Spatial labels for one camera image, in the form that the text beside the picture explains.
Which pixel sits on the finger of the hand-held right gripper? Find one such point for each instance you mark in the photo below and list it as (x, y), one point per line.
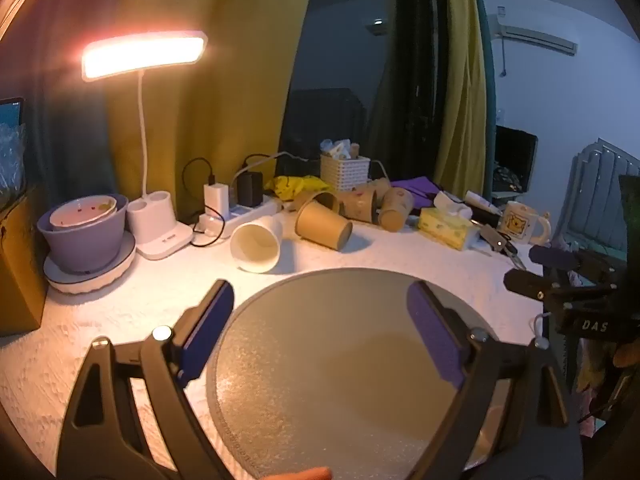
(552, 258)
(525, 284)

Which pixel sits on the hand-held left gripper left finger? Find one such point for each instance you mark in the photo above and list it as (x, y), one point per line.
(207, 332)

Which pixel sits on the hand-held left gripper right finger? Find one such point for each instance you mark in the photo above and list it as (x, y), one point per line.
(435, 332)

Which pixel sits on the white paper cup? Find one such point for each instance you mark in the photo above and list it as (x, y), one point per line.
(256, 247)

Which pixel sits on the plain brown paper cup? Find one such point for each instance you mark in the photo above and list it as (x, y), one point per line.
(320, 199)
(322, 226)

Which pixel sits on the patterned brown paper cup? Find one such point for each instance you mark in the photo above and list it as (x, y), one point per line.
(395, 210)
(359, 205)
(380, 187)

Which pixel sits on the person's left hand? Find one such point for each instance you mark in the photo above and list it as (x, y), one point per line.
(307, 474)

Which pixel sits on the bunch of keys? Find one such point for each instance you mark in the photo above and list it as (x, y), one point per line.
(500, 242)

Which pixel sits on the white bear mug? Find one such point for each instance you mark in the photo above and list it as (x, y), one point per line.
(517, 222)

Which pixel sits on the white tube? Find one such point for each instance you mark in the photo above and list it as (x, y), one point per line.
(482, 201)

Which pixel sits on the yellow tissue pack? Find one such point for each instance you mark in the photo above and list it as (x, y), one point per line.
(442, 230)

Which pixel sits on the black monitor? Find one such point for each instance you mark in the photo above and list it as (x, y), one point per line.
(515, 155)

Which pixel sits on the white round stand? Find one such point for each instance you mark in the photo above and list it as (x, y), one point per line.
(100, 281)

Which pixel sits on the round grey mat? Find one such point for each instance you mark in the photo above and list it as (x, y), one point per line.
(325, 385)

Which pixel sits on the white power strip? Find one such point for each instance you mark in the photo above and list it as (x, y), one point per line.
(247, 215)

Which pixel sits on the white charger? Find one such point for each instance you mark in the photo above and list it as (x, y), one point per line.
(216, 200)

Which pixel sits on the purple cloth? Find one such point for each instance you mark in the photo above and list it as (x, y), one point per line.
(415, 187)

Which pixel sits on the purple bowl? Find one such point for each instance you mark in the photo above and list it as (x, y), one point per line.
(85, 247)

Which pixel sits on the black charger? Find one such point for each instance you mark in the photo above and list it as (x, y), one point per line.
(249, 189)

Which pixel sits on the yellow cloth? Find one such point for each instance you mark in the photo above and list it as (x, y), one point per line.
(292, 185)

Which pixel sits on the white woven basket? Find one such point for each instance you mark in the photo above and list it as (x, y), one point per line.
(345, 174)

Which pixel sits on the yellow curtain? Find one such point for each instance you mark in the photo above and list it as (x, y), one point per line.
(225, 85)
(465, 85)

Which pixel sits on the cardboard box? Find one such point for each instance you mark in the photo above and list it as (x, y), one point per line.
(17, 280)

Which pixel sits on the white air conditioner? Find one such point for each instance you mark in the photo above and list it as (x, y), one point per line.
(535, 37)

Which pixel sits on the white desk lamp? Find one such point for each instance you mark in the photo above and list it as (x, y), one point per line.
(145, 55)

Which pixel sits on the tablet screen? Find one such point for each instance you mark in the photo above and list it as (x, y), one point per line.
(11, 110)

